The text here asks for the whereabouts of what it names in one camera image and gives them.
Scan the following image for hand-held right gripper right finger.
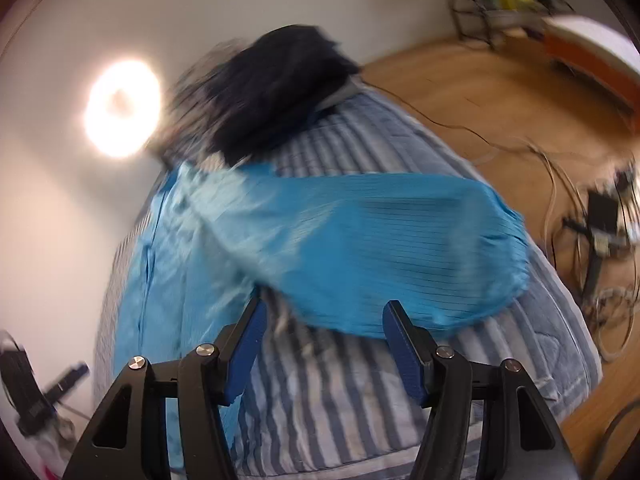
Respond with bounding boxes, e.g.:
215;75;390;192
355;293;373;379
382;300;581;480

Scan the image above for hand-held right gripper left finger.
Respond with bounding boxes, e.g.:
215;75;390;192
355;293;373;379
62;296;268;480

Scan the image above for blue work coat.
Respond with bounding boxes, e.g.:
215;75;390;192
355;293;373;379
112;160;532;461

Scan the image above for black clothes rack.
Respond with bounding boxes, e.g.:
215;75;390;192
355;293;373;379
450;0;576;51

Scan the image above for striped bed mattress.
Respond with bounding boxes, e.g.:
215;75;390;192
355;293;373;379
95;85;603;478

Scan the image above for black device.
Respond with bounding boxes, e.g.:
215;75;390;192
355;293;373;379
0;330;91;438

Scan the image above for power strip with plugs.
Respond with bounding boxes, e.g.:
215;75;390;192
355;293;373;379
562;170;640;261

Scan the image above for dark navy down jacket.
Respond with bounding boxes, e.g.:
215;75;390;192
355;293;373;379
205;25;361;166

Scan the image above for white lace cover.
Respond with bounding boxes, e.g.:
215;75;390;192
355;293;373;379
542;14;640;86

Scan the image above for tangled floor cables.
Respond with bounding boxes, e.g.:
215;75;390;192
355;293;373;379
360;75;640;361

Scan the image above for ring light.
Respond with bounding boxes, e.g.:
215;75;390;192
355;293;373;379
82;57;163;161

